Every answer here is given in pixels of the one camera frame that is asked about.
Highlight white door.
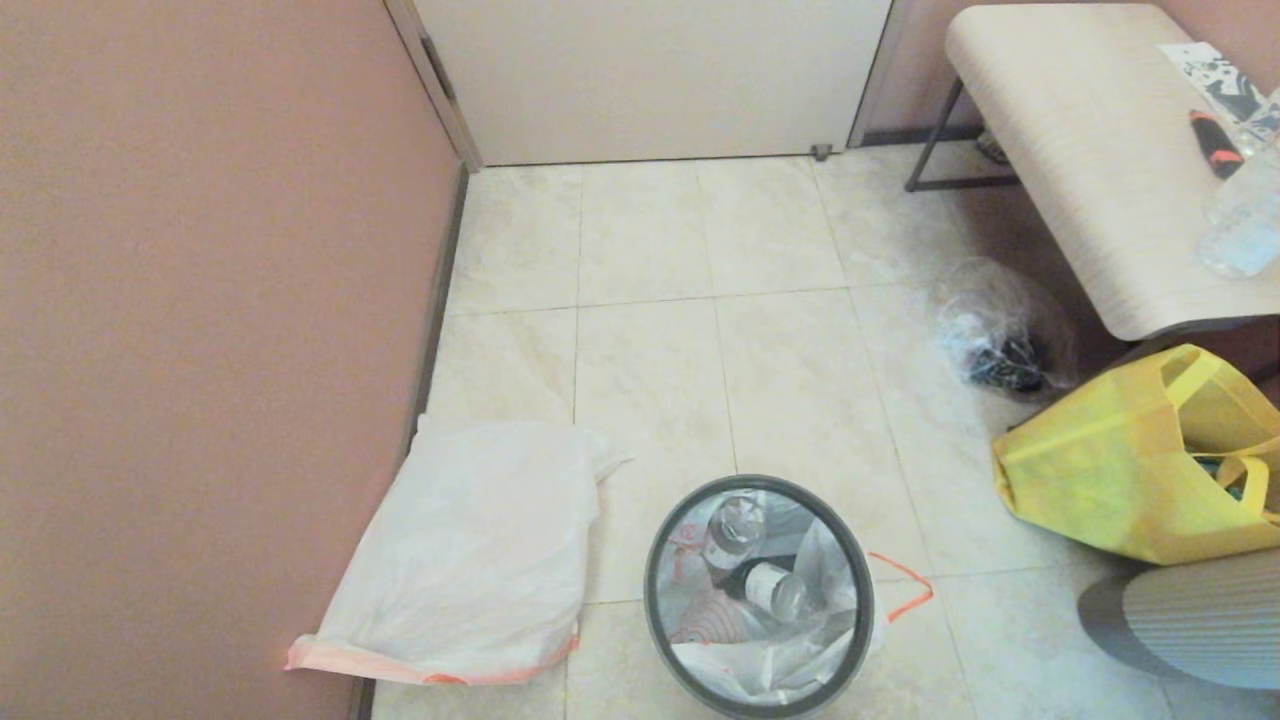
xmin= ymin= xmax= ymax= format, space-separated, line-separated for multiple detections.
xmin=413 ymin=0 xmax=893 ymax=167

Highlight red striped paper wrapper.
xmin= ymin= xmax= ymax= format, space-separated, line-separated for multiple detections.
xmin=672 ymin=590 xmax=763 ymax=647

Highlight white folded trash bag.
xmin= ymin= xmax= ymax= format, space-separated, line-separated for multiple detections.
xmin=285 ymin=413 xmax=633 ymax=687

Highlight clear plastic bag black contents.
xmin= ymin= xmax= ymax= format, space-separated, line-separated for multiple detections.
xmin=935 ymin=258 xmax=1077 ymax=401

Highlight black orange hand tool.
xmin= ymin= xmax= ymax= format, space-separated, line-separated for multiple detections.
xmin=1189 ymin=108 xmax=1245 ymax=182

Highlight black white printed paper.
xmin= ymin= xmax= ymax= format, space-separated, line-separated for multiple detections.
xmin=1160 ymin=42 xmax=1280 ymax=141

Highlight beige wooden bench table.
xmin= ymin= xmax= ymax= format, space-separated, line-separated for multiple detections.
xmin=905 ymin=78 xmax=1280 ymax=376

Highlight beige door frame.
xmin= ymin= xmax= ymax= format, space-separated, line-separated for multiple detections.
xmin=385 ymin=0 xmax=484 ymax=172

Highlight yellow fabric tote bag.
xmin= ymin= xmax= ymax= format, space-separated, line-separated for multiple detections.
xmin=992 ymin=344 xmax=1280 ymax=566

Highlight clear empty plastic bottle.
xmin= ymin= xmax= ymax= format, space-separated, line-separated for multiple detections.
xmin=703 ymin=497 xmax=769 ymax=573

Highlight grey ribbed round object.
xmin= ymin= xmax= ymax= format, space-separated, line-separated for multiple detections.
xmin=1078 ymin=548 xmax=1280 ymax=691

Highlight clear plastic water bottle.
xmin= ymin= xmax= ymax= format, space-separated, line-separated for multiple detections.
xmin=1195 ymin=135 xmax=1280 ymax=279

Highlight white trash bag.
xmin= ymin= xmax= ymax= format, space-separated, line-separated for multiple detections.
xmin=655 ymin=488 xmax=936 ymax=711
xmin=285 ymin=413 xmax=633 ymax=687

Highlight grey bin rim ring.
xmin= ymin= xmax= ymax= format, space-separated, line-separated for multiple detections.
xmin=644 ymin=475 xmax=876 ymax=719

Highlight teal patterned cloth item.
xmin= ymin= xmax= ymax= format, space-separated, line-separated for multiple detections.
xmin=1193 ymin=455 xmax=1248 ymax=503

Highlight plastic bottle white label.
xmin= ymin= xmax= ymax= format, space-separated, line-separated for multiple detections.
xmin=725 ymin=557 xmax=812 ymax=622

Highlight beige wood-grain bench top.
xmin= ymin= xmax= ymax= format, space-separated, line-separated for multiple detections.
xmin=945 ymin=3 xmax=1280 ymax=343

